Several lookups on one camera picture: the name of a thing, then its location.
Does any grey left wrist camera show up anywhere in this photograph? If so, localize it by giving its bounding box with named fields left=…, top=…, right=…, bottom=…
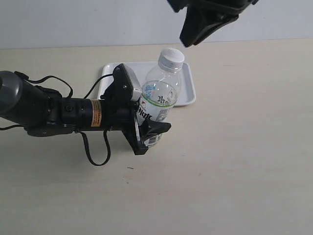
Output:
left=112, top=63, right=142, bottom=102

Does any white bottle cap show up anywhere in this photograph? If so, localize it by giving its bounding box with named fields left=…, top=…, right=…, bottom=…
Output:
left=158, top=47, right=185, bottom=72

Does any clear plastic drink bottle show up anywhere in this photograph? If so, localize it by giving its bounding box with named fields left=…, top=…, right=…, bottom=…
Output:
left=135, top=62, right=183, bottom=148

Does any white rectangular tray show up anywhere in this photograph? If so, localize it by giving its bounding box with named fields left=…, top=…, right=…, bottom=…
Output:
left=97, top=61, right=196, bottom=107

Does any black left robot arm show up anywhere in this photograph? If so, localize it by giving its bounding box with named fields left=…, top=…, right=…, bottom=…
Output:
left=0, top=67, right=171, bottom=155

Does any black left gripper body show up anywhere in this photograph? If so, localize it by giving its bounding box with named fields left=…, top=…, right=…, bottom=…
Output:
left=101, top=83, right=149, bottom=156

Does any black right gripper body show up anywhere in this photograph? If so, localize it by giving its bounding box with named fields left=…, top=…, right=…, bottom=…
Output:
left=167, top=0, right=258, bottom=19

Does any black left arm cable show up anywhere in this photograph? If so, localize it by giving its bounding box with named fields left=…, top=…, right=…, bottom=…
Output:
left=0, top=74, right=115, bottom=166

